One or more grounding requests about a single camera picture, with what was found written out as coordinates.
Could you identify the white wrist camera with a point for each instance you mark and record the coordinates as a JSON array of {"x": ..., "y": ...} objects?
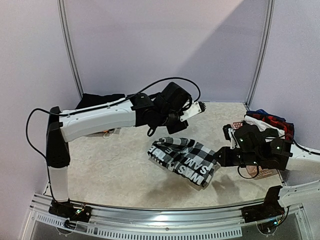
[
  {"x": 228, "y": 132},
  {"x": 192, "y": 110}
]

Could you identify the front aluminium rail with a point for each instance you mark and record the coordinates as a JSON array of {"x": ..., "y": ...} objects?
[{"x": 119, "y": 223}]

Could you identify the blue plaid garment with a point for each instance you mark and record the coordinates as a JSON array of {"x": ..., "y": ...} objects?
[{"x": 263, "y": 112}]

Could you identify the red black plaid shirt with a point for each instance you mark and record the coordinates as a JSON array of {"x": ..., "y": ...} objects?
[{"x": 288, "y": 127}]

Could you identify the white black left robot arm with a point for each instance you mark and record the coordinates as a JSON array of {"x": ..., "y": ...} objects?
[{"x": 66, "y": 126}]

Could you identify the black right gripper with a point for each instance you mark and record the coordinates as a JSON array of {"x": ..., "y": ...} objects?
[{"x": 225, "y": 157}]

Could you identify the pink plastic laundry basket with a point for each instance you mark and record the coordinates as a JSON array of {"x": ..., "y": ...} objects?
[{"x": 249, "y": 139}]

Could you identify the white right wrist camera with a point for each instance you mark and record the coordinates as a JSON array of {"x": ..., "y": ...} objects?
[{"x": 228, "y": 132}]

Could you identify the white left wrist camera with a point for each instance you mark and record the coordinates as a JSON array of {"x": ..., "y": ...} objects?
[{"x": 192, "y": 110}]

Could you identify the black t-shirt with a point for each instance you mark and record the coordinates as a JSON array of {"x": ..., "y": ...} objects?
[{"x": 90, "y": 100}]

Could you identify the right aluminium frame post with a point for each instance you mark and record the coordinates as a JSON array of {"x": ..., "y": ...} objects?
[{"x": 262, "y": 52}]

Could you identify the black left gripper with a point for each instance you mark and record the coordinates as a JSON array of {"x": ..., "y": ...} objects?
[{"x": 174, "y": 129}]

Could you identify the aluminium frame post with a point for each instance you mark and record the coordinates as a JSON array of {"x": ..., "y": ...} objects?
[
  {"x": 68, "y": 46},
  {"x": 262, "y": 52}
]

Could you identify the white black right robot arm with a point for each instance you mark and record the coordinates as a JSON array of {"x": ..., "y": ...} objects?
[{"x": 266, "y": 149}]

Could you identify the black white checked shirt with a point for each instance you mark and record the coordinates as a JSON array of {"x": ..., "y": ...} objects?
[{"x": 185, "y": 157}]

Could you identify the left aluminium frame post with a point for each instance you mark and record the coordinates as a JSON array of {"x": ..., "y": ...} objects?
[{"x": 68, "y": 46}]

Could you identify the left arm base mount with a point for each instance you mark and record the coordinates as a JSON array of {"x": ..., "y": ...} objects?
[{"x": 73, "y": 211}]

